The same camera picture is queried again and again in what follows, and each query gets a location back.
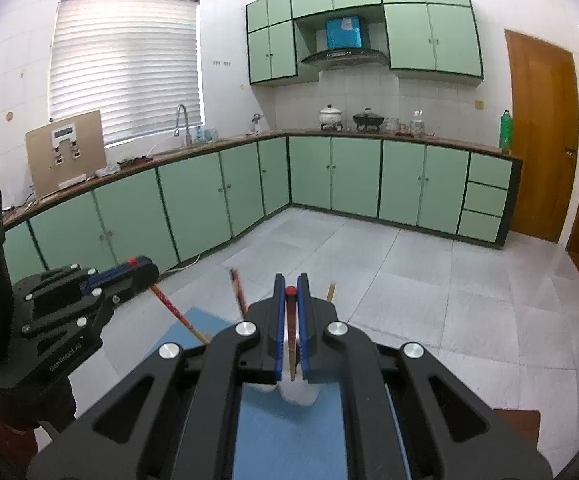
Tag white window blind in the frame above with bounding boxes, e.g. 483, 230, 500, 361
50, 0, 204, 148

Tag white plastic device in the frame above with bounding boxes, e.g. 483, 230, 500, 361
51, 127, 83, 163

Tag cluster of small jars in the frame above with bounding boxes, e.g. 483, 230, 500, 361
384, 110, 426, 137

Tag brown wooden chair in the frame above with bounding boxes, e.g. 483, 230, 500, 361
492, 409, 541, 461

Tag green kitchen cabinets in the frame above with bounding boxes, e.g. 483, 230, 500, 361
0, 132, 523, 286
246, 0, 485, 87

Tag brown cardboard board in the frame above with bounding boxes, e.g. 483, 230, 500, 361
24, 110, 108, 198

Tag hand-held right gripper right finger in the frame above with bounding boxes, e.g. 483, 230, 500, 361
297, 272, 554, 480

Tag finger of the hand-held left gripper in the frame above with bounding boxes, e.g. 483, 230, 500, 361
80, 263, 138, 297
112, 256, 161, 304

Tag blue tablecloth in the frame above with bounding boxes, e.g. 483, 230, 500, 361
157, 307, 413, 480

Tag black wok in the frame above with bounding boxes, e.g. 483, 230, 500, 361
352, 108, 385, 132

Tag metal kitchen faucet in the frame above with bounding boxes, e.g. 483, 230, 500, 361
174, 104, 194, 147

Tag green drawer unit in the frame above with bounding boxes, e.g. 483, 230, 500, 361
457, 152, 515, 243

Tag green plastic bottle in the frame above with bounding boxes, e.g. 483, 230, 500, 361
499, 109, 513, 153

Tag green upper kitchen cabinets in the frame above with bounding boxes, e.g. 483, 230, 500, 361
246, 0, 485, 87

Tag green lower kitchen cabinets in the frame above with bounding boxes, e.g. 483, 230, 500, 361
0, 132, 523, 286

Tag white plastic utensil holder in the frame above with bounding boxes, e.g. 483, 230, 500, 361
244, 332, 320, 407

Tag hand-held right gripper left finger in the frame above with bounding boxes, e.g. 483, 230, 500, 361
27, 272, 286, 480

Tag white cooking pot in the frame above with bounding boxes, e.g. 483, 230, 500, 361
318, 104, 344, 131

